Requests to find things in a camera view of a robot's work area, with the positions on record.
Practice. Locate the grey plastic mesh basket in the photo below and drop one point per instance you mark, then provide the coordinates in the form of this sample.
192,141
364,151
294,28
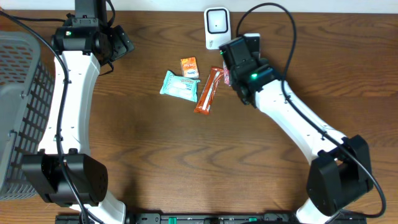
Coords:
26,95

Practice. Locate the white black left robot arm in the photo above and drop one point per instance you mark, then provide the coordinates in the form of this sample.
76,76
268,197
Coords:
62,171

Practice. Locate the orange chocolate bar wrapper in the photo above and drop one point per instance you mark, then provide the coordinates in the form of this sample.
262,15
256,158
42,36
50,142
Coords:
204,103

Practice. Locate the red purple pad packet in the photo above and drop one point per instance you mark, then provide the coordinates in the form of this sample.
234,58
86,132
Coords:
226,74

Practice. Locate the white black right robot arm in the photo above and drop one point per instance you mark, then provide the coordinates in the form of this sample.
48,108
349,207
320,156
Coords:
339,166

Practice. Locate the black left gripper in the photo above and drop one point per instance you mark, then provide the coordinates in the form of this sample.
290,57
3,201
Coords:
123,43

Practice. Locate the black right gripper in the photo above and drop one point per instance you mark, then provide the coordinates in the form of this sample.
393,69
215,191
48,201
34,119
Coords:
262,61

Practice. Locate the teal wet wipes packet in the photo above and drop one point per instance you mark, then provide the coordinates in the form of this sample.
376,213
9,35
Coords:
180,87

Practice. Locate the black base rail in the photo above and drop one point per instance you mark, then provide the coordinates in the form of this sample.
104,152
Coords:
155,218

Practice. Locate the small orange box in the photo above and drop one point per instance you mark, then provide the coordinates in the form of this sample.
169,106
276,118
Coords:
189,67

